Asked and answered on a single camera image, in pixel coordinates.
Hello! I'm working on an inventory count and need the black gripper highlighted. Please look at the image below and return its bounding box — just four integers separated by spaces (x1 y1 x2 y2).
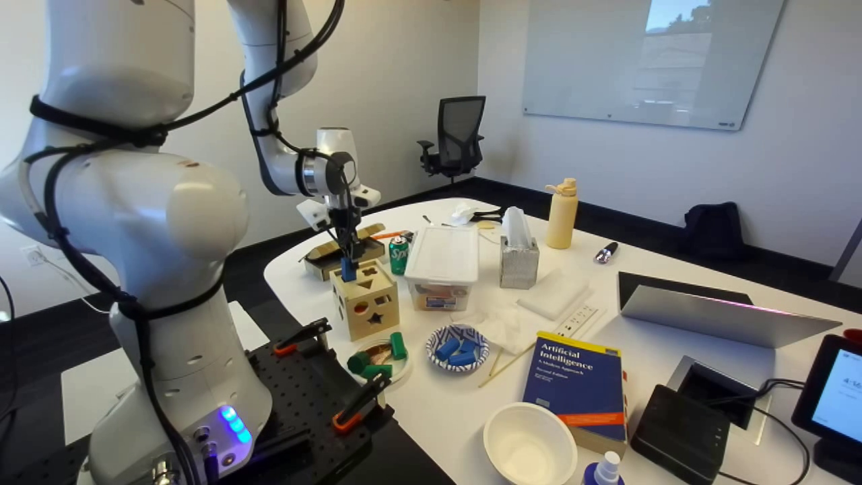
326 201 365 268

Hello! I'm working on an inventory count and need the brown flat box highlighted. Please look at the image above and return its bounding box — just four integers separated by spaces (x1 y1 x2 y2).
301 221 387 271

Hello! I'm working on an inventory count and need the wooden shape sorter box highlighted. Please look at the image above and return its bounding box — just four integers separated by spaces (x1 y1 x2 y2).
326 259 401 343

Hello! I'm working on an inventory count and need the grey tissue box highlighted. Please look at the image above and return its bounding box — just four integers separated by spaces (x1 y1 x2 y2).
497 204 542 290

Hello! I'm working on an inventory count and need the black box device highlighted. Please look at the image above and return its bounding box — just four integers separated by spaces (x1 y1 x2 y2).
629 383 732 485

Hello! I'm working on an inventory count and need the green cup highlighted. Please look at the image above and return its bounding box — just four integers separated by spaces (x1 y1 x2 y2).
385 236 413 278

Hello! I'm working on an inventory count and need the black orange clamp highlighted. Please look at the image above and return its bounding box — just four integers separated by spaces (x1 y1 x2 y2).
270 316 335 357
330 368 396 436

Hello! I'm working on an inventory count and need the green toy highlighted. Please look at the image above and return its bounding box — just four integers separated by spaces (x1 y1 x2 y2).
347 332 413 383

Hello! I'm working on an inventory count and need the white plate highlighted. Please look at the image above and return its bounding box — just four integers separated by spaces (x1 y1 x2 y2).
344 332 414 387

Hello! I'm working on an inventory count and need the blue patterned paper plate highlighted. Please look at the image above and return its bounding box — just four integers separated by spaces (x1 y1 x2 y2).
422 322 494 376

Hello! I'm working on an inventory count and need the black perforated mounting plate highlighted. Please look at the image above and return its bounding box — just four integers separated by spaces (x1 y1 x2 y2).
238 339 455 485

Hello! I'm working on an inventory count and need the black office chair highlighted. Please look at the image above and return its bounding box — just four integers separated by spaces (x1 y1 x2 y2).
414 95 487 185

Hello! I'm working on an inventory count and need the wooden chopstick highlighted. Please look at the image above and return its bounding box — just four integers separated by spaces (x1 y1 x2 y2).
478 343 538 390

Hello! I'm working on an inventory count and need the beige bottle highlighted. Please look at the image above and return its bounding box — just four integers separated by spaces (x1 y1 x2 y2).
544 176 583 254

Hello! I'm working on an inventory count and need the white remote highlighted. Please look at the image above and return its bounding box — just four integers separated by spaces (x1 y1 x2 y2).
556 301 602 339

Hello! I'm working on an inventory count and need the black marker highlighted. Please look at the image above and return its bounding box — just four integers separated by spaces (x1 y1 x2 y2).
591 236 623 266

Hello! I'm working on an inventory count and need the blue book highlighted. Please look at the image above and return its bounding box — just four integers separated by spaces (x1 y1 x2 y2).
521 329 630 456

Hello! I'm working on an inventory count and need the white bowl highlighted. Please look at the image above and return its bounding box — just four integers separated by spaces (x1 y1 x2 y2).
479 402 580 485

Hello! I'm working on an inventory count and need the blue sanitizer bottle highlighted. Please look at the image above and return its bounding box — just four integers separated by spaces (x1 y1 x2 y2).
580 448 629 485

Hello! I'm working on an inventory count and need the black bag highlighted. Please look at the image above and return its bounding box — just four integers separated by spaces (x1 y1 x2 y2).
682 200 746 263

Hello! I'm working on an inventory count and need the silver laptop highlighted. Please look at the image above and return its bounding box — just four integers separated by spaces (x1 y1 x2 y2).
616 268 844 349

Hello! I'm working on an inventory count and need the black tablet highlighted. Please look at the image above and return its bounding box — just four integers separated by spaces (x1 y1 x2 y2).
789 332 862 481

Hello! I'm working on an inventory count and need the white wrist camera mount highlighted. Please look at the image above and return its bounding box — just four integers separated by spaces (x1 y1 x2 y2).
293 180 385 232

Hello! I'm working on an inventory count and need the wall whiteboard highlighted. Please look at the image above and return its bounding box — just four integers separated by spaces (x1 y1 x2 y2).
522 0 789 135

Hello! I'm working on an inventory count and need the black table cable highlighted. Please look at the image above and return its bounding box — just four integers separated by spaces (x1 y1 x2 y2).
717 375 813 485

